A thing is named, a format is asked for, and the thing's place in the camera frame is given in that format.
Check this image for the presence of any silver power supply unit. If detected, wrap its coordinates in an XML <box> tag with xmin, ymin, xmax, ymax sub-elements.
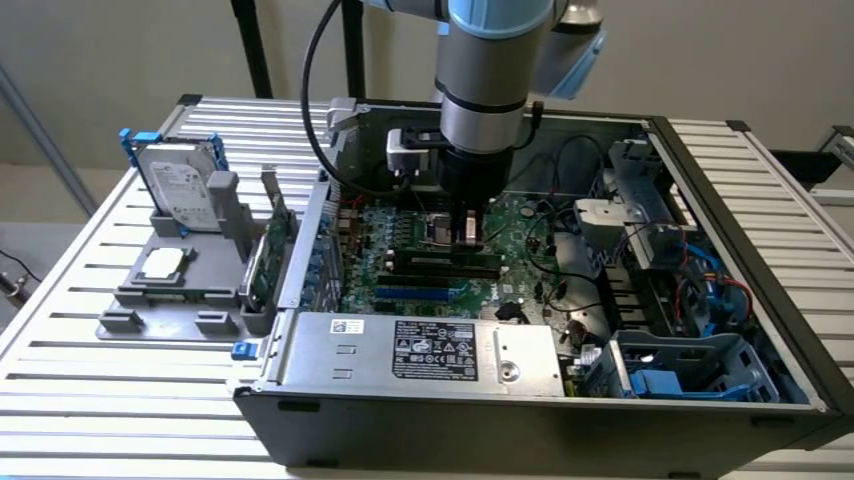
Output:
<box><xmin>277</xmin><ymin>311</ymin><xmax>570</xmax><ymax>399</ymax></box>

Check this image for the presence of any green graphics card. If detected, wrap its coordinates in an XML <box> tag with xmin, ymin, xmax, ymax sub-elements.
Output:
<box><xmin>237</xmin><ymin>166</ymin><xmax>299</xmax><ymax>314</ymax></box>

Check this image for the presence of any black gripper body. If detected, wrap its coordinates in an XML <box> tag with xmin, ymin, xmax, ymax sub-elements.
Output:
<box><xmin>436</xmin><ymin>145</ymin><xmax>516</xmax><ymax>207</ymax></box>

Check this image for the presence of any CPU socket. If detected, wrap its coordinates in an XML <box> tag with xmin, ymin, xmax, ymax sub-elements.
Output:
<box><xmin>415</xmin><ymin>211</ymin><xmax>463</xmax><ymax>247</ymax></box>

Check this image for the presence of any black open PC case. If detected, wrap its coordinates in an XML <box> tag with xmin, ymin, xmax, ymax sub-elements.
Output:
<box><xmin>229</xmin><ymin>97</ymin><xmax>854</xmax><ymax>470</ymax></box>

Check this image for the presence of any silver CPU chip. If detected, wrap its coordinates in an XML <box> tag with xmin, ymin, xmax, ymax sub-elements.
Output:
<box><xmin>141</xmin><ymin>246</ymin><xmax>187</xmax><ymax>277</ymax></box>

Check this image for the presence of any metal drive cage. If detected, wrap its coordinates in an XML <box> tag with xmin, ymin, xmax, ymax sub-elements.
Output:
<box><xmin>571</xmin><ymin>139</ymin><xmax>703</xmax><ymax>272</ymax></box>

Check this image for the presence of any hard disk in blue caddy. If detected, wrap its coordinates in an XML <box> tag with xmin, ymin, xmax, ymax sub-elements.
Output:
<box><xmin>117</xmin><ymin>128</ymin><xmax>232</xmax><ymax>235</ymax></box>

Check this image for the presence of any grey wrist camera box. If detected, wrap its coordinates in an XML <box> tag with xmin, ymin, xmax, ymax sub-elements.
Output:
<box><xmin>385</xmin><ymin>128</ymin><xmax>447</xmax><ymax>177</ymax></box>

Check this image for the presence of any grey case release handle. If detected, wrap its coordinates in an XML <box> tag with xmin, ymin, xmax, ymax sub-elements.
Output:
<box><xmin>325</xmin><ymin>96</ymin><xmax>360</xmax><ymax>132</ymax></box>

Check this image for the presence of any red wire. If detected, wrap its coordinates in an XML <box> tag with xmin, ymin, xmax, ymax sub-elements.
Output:
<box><xmin>671</xmin><ymin>276</ymin><xmax>754</xmax><ymax>327</ymax></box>

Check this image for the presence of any grey plastic parts rack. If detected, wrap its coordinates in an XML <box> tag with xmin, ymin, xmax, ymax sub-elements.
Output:
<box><xmin>95</xmin><ymin>171</ymin><xmax>279</xmax><ymax>342</ymax></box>

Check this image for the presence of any blue plastic disk bay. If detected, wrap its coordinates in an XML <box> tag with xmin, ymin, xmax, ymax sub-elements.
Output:
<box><xmin>608</xmin><ymin>328</ymin><xmax>780</xmax><ymax>402</ymax></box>

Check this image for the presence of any black RAM slot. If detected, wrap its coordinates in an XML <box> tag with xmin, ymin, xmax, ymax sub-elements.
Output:
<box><xmin>388</xmin><ymin>263</ymin><xmax>502</xmax><ymax>282</ymax></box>

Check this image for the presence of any blue expansion slot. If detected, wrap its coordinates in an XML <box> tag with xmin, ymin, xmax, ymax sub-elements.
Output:
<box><xmin>375</xmin><ymin>285</ymin><xmax>449</xmax><ymax>302</ymax></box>

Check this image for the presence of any green motherboard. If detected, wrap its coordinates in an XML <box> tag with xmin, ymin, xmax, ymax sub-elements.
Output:
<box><xmin>331</xmin><ymin>191</ymin><xmax>570</xmax><ymax>327</ymax></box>

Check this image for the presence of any black stand pole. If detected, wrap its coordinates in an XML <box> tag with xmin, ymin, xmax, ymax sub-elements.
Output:
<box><xmin>229</xmin><ymin>0</ymin><xmax>276</xmax><ymax>100</ymax></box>
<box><xmin>341</xmin><ymin>0</ymin><xmax>369</xmax><ymax>100</ymax></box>

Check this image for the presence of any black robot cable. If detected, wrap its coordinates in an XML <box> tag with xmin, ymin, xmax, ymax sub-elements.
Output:
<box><xmin>299</xmin><ymin>0</ymin><xmax>405</xmax><ymax>197</ymax></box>

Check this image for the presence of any black cable with clip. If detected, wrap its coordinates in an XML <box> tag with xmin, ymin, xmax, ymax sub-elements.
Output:
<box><xmin>0</xmin><ymin>248</ymin><xmax>36</xmax><ymax>304</ymax></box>

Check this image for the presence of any neighbouring metal table frame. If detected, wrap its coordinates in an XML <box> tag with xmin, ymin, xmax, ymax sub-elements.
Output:
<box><xmin>764</xmin><ymin>125</ymin><xmax>854</xmax><ymax>207</ymax></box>

